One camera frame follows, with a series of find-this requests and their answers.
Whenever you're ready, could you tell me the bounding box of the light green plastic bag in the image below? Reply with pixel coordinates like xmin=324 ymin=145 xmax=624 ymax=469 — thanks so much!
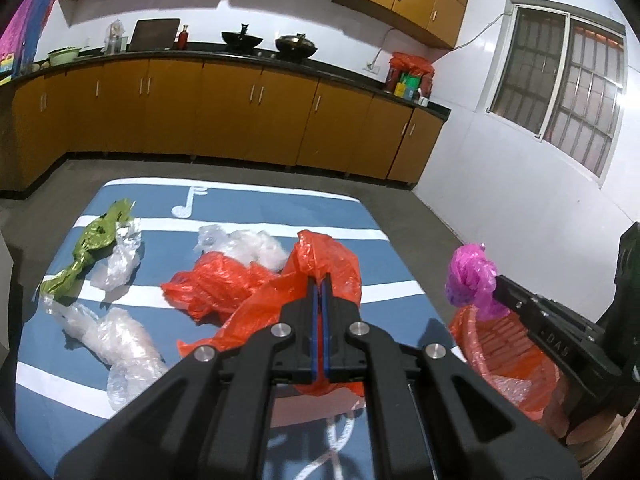
xmin=39 ymin=199 xmax=137 ymax=297

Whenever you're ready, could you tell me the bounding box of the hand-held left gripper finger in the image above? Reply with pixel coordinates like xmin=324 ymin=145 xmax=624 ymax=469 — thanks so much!
xmin=321 ymin=274 xmax=583 ymax=480
xmin=55 ymin=275 xmax=321 ymax=480

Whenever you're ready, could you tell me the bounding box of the green basin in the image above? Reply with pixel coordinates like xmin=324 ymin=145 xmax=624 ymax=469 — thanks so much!
xmin=47 ymin=46 xmax=83 ymax=67

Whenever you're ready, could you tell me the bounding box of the clear jar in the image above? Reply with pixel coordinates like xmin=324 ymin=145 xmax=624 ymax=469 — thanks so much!
xmin=102 ymin=19 xmax=126 ymax=55

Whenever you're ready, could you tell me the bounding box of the dark brown cutting board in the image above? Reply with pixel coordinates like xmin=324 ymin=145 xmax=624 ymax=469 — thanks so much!
xmin=127 ymin=18 xmax=181 ymax=52

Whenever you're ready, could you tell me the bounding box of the red plastic bag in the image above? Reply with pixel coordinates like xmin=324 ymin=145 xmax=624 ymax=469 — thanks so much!
xmin=177 ymin=230 xmax=366 ymax=398
xmin=161 ymin=254 xmax=286 ymax=322

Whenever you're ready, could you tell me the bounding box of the white wall cable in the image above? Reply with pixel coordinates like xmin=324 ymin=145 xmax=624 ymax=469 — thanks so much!
xmin=370 ymin=27 xmax=397 ymax=68

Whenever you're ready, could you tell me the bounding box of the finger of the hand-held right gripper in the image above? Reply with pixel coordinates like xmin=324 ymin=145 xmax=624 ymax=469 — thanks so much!
xmin=494 ymin=274 xmax=542 ymax=334

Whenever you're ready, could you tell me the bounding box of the red bag over boxes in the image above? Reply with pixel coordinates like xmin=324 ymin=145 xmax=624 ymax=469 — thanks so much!
xmin=385 ymin=51 xmax=436 ymax=98

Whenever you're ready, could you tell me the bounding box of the red bin liner bag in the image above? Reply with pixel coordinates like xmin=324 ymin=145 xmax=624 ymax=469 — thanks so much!
xmin=447 ymin=305 xmax=576 ymax=448

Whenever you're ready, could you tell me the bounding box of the black kitchen countertop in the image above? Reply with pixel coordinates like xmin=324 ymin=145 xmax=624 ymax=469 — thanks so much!
xmin=0 ymin=42 xmax=452 ymax=121

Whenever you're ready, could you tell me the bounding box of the red mesh wastebasket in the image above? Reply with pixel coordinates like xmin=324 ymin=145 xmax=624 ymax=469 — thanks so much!
xmin=447 ymin=305 xmax=576 ymax=448

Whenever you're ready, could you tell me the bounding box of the black wok with lid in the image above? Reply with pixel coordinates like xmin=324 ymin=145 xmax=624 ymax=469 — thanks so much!
xmin=274 ymin=32 xmax=319 ymax=59

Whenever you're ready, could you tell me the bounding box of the pink plastic bag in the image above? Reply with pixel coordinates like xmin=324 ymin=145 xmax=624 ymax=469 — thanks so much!
xmin=446 ymin=242 xmax=501 ymax=320

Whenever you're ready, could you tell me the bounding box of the black open wok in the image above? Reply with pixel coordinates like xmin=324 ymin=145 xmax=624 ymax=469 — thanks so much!
xmin=221 ymin=23 xmax=264 ymax=53

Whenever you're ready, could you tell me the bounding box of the row of lower kitchen cabinets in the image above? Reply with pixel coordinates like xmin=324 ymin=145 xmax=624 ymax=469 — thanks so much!
xmin=10 ymin=57 xmax=446 ymax=193

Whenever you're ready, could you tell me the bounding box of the blue striped tablecloth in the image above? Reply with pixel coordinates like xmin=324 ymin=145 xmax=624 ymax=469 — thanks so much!
xmin=15 ymin=177 xmax=458 ymax=480

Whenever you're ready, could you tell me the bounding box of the barred window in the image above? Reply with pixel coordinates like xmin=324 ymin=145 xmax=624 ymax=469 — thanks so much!
xmin=485 ymin=0 xmax=628 ymax=178

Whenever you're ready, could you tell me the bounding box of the clear plastic bag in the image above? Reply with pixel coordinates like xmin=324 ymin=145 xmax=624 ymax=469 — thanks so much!
xmin=194 ymin=224 xmax=290 ymax=275
xmin=42 ymin=296 xmax=169 ymax=409
xmin=91 ymin=219 xmax=144 ymax=292

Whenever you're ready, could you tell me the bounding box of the pink and blue hanging blanket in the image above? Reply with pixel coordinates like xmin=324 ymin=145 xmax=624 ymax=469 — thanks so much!
xmin=0 ymin=0 xmax=56 ymax=78

